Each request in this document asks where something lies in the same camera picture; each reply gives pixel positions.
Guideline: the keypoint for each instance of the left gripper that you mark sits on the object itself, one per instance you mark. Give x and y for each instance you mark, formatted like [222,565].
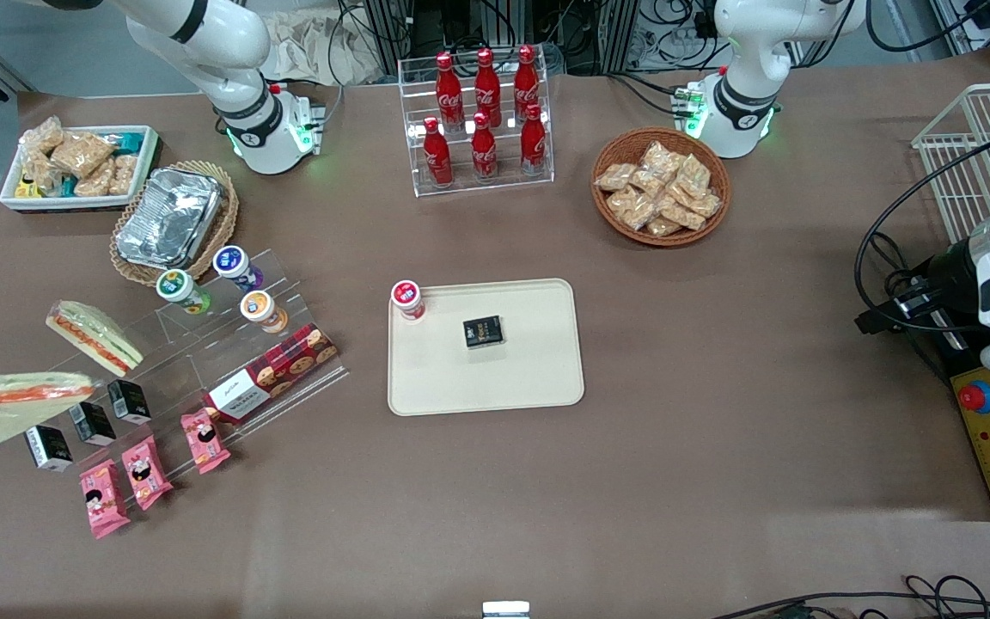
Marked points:
[949,272]

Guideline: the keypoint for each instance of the triangle sandwich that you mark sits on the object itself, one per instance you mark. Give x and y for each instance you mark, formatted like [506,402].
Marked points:
[27,391]
[95,337]

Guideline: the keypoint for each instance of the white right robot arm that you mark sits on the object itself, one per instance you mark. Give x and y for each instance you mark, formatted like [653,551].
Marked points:
[229,94]

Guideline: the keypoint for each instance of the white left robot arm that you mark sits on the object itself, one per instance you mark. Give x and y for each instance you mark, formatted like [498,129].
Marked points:
[748,86]

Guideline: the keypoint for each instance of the beige plastic tray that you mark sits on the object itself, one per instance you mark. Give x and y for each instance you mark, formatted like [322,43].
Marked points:
[504,378]

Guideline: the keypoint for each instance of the small black carton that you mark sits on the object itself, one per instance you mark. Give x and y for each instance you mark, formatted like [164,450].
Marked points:
[484,332]
[92,424]
[129,401]
[48,449]

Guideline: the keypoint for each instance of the pink snack packet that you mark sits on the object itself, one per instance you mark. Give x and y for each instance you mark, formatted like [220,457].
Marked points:
[205,442]
[103,499]
[146,472]

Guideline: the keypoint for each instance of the yellow snack packet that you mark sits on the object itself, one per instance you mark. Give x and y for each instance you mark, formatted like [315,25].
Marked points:
[27,187]

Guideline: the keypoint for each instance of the clear wrapped cracker pack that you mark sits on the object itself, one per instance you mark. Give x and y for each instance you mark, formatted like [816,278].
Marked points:
[663,227]
[705,205]
[44,136]
[694,175]
[94,182]
[81,153]
[646,183]
[661,159]
[38,172]
[123,174]
[629,206]
[680,212]
[615,177]

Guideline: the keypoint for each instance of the green lid yogurt cup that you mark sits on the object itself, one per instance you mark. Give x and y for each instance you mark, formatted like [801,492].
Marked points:
[177,288]

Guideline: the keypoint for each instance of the clear acrylic stepped stand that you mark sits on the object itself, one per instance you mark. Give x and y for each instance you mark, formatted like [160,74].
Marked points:
[203,348]

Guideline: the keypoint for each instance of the aluminium foil container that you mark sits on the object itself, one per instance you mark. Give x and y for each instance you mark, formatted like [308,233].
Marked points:
[170,217]

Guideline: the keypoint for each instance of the white rectangular bin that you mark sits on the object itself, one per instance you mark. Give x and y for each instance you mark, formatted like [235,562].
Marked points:
[147,163]

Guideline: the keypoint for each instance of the teal snack packet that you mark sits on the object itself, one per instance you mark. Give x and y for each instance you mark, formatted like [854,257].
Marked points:
[131,140]

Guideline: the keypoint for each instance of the purple lid yogurt cup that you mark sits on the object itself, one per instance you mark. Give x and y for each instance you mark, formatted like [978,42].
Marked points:
[234,263]

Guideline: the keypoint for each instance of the orange lid yogurt cup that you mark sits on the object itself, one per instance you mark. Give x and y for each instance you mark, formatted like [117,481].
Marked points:
[261,309]

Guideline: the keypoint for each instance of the red plaid cookie box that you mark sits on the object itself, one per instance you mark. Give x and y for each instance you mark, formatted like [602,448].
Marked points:
[276,370]

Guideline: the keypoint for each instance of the oval wicker basket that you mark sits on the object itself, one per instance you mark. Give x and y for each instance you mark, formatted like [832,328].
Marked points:
[227,215]

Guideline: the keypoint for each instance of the round brown wicker basket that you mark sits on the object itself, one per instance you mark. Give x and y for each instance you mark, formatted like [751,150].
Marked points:
[611,142]

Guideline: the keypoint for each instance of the red cola bottle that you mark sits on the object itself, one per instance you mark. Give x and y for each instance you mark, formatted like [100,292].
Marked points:
[487,88]
[484,150]
[437,156]
[534,144]
[449,93]
[527,84]

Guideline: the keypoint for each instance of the red lid yogurt cup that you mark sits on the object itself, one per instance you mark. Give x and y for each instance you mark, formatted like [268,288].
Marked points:
[408,297]

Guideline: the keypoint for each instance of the crumpled beige cloth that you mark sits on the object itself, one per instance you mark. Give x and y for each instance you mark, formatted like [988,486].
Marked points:
[323,47]

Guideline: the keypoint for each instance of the clear acrylic bottle rack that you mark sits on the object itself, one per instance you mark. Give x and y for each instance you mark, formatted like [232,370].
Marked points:
[413,103]

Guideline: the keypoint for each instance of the small white device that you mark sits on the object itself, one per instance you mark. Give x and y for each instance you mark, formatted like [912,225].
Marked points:
[505,610]

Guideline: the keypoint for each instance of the aluminium equipment frame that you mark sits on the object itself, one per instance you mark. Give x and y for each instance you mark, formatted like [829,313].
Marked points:
[598,34]

